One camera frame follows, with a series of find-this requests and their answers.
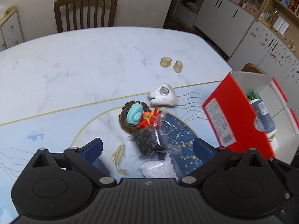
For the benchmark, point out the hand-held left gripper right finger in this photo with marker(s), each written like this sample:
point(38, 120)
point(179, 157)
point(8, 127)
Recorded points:
point(203, 150)

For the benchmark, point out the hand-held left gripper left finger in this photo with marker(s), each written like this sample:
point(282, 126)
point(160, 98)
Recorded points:
point(93, 148)

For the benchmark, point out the clear bag of white crystals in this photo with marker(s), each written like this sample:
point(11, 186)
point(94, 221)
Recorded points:
point(158, 168)

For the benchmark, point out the red shoe box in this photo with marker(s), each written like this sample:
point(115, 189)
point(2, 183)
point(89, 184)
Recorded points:
point(233, 112)

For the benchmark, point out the teal oval toy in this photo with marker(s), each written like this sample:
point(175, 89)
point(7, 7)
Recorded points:
point(134, 115)

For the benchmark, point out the clear bag of black tea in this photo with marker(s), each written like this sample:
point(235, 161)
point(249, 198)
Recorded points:
point(147, 142)

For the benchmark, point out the grey and white pouch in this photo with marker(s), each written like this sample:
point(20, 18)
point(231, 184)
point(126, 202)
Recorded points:
point(262, 115)

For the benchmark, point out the blue printed table mat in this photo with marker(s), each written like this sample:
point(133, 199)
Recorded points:
point(46, 133)

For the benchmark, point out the white seal figurine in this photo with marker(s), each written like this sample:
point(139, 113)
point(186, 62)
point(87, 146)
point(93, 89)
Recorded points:
point(163, 98)

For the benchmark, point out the round-backed wooden chair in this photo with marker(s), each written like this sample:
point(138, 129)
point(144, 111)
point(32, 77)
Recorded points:
point(251, 68)

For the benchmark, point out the white and wood cabinet unit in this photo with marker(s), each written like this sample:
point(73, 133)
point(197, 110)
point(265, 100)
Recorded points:
point(217, 11)

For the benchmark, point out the light wood side cabinet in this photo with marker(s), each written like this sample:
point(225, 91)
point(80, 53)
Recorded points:
point(11, 28)

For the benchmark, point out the white flat container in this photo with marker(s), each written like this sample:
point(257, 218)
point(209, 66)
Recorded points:
point(280, 26)

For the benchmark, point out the yellow liquid bottle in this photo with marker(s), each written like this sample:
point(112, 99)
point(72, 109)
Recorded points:
point(273, 16)

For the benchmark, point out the clear plastic bag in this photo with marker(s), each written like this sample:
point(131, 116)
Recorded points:
point(3, 8)

